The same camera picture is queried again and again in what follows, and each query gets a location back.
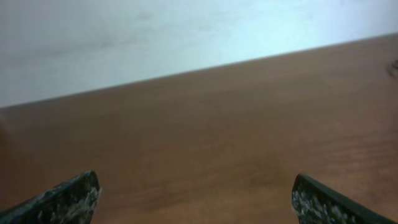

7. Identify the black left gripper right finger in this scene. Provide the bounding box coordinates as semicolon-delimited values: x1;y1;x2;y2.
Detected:
291;174;395;224

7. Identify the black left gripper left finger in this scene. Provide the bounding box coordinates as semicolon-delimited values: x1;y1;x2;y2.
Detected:
1;170;101;224

